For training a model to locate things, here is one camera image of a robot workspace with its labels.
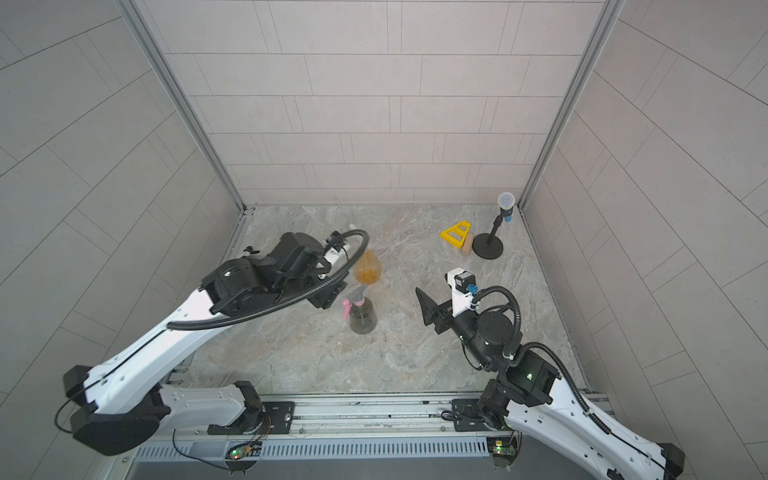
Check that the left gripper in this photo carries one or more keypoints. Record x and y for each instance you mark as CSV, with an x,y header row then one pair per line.
x,y
329,295

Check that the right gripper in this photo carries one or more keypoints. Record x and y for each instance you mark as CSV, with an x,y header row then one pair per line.
x,y
434,312

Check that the pink grey spray nozzle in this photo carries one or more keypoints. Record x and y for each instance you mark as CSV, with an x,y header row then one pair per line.
x,y
354,300

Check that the dark grey bottle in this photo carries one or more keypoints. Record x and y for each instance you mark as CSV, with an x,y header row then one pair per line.
x,y
362,317

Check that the orange plastic bottle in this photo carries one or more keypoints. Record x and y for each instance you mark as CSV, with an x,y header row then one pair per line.
x,y
368,269

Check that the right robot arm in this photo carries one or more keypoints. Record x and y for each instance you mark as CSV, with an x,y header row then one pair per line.
x,y
534,393

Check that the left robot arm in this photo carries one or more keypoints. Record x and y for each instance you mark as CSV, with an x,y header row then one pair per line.
x,y
122,402

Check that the yellow triangle block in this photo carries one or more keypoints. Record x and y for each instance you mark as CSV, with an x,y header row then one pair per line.
x,y
457,234

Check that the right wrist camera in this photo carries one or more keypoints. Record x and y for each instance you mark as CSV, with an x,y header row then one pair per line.
x,y
463,290

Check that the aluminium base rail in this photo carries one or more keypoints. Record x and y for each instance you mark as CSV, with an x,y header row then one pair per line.
x,y
367,427

